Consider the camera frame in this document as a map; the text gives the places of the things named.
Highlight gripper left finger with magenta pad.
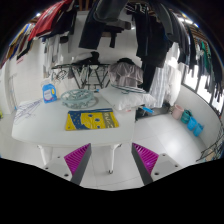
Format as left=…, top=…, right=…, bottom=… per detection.
left=43, top=143, right=92, bottom=186

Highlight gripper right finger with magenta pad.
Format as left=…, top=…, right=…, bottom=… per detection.
left=131, top=142, right=183, bottom=186

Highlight yellow and blue patterned towel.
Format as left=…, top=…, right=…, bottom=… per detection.
left=65, top=108, right=119, bottom=131

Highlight white table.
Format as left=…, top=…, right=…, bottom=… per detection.
left=12, top=93, right=136, bottom=173

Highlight pink plastic bucket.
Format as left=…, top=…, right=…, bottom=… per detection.
left=172, top=104, right=184, bottom=120

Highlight blue plastic bucket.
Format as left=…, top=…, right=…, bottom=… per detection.
left=187, top=117, right=198, bottom=131
left=193, top=123, right=204, bottom=137

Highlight teal plastic bucket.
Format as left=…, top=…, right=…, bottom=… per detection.
left=181, top=110, right=192, bottom=124

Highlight pale green round clip hanger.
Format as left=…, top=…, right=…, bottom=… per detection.
left=60, top=89, right=97, bottom=109

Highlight blue laundry detergent bottle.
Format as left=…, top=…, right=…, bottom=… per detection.
left=42, top=80, right=57, bottom=103

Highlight white striped hanging cloth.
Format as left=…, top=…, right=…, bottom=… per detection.
left=149, top=43, right=182, bottom=108

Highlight grey-pink garment on rack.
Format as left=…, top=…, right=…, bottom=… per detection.
left=108, top=62, right=143, bottom=87

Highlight black folding drying rack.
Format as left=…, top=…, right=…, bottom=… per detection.
left=51, top=63, right=110, bottom=90

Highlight black hanging trousers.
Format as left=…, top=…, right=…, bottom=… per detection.
left=133, top=3, right=173, bottom=92

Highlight red hanging garment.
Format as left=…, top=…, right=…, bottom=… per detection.
left=28, top=0, right=73, bottom=41

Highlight dark hanging jacket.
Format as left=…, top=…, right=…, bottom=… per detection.
left=79, top=0, right=131, bottom=50

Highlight white wire clothes hangers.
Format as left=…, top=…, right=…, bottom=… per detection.
left=14, top=99, right=42, bottom=124

